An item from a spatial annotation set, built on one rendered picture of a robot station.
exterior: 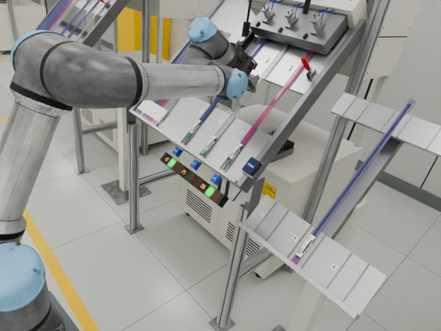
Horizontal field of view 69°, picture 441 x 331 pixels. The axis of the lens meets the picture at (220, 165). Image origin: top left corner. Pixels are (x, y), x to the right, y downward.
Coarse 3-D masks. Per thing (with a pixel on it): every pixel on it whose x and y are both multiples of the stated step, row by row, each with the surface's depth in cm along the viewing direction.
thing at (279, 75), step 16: (240, 0) 144; (224, 16) 144; (240, 16) 139; (240, 32) 135; (272, 48) 123; (336, 48) 110; (288, 64) 116; (320, 64) 110; (272, 80) 116; (304, 80) 110
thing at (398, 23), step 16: (368, 0) 120; (400, 0) 120; (416, 0) 130; (368, 16) 121; (400, 16) 127; (384, 32) 123; (400, 32) 134; (384, 48) 130; (400, 48) 141; (352, 64) 130; (384, 64) 137; (384, 80) 149; (352, 128) 174
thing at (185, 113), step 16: (176, 112) 131; (192, 112) 127; (224, 112) 120; (160, 128) 131; (176, 128) 127; (208, 128) 120; (240, 128) 113; (192, 144) 120; (224, 144) 113; (256, 144) 108; (208, 160) 113; (224, 160) 110; (240, 160) 108; (240, 176) 105
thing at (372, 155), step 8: (408, 104) 81; (400, 112) 81; (408, 112) 81; (400, 120) 80; (392, 128) 80; (384, 136) 80; (384, 144) 79; (376, 152) 79; (368, 160) 79; (360, 168) 79; (360, 176) 78; (352, 184) 78; (344, 192) 78; (336, 200) 78; (336, 208) 77; (328, 216) 77; (320, 224) 77; (312, 232) 77; (296, 256) 76; (296, 264) 76
